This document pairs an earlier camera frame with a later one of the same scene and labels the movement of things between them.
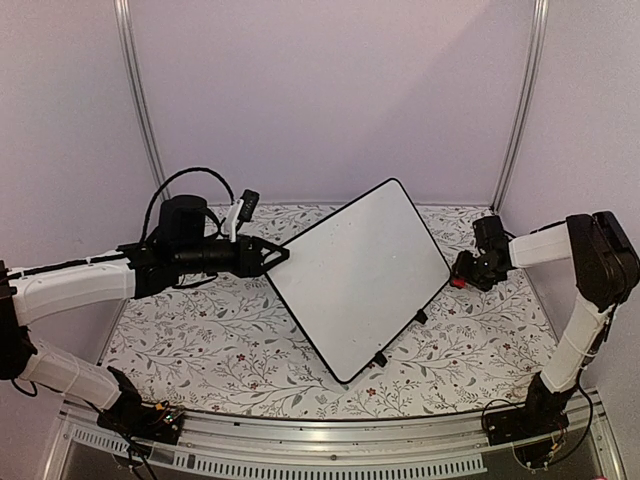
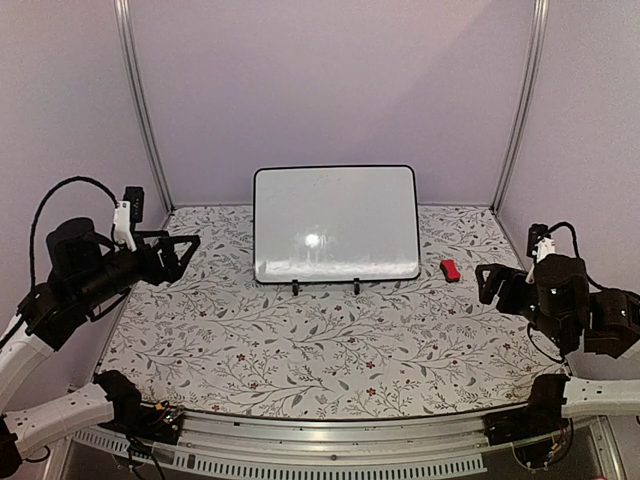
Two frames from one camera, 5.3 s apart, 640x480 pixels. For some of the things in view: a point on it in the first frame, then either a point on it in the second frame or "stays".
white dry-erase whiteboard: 356,279 -> 325,224
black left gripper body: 246,269 -> 150,271
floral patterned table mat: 235,345 stays
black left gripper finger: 285,253 -> 173,267
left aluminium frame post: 125,25 stays
